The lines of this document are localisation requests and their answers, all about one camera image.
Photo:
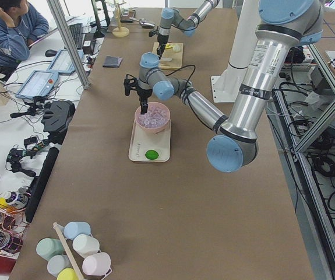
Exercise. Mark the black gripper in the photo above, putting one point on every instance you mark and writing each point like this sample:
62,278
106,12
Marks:
144,94
163,39

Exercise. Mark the white ceramic spoon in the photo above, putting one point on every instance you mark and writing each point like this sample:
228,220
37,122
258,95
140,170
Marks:
165,59

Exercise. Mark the clear ice cubes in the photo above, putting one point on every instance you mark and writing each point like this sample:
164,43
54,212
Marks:
155,117

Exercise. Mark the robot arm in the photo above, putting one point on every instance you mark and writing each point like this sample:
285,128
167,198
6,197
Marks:
172,18
283,25

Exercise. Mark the pink bowl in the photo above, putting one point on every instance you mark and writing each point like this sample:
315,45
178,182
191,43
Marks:
153,130

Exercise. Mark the white steamed bun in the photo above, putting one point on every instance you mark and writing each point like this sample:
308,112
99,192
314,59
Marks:
176,48

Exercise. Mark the metal scoop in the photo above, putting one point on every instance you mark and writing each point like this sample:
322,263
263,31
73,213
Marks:
144,23

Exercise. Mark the cream plastic tray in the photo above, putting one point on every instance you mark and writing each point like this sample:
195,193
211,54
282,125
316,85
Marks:
142,141

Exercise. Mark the wooden mug tree stand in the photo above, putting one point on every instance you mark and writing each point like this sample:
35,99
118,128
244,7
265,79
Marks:
119,31

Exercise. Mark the green lime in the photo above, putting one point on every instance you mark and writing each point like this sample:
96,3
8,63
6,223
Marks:
151,154

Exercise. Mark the grey folded cloth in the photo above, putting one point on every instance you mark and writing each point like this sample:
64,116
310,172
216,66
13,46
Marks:
112,62

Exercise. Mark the black keyboard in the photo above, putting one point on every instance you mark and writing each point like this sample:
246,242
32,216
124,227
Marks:
76,31

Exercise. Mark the far teach pendant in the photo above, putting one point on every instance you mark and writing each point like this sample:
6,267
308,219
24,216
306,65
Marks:
62,63

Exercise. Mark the teach pendant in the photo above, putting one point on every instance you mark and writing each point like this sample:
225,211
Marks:
39,83
62,63

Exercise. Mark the near teach pendant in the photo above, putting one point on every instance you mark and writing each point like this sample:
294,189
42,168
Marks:
39,83

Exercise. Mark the computer mouse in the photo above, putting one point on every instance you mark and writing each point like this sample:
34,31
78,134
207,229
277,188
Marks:
50,53

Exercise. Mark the blue plastic cup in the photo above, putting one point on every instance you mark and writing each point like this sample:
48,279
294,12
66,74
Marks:
75,228

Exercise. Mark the white plastic cup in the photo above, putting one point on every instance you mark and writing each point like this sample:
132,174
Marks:
86,245

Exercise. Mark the seated person blue jacket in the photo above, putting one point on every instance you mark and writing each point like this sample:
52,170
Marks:
20,26

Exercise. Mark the pink plastic cup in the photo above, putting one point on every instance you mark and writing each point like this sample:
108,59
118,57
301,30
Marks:
98,264

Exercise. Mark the green plastic cup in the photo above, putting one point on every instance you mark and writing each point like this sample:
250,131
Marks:
47,248

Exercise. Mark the grey plastic cup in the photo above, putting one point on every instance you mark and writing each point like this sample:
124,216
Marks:
58,263

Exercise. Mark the yellow plastic cup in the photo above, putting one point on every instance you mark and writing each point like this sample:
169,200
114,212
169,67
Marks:
67,274

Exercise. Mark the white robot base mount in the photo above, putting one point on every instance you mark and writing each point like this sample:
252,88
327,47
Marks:
226,86

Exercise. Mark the aluminium frame post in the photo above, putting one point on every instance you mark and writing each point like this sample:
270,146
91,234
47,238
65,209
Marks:
59,17

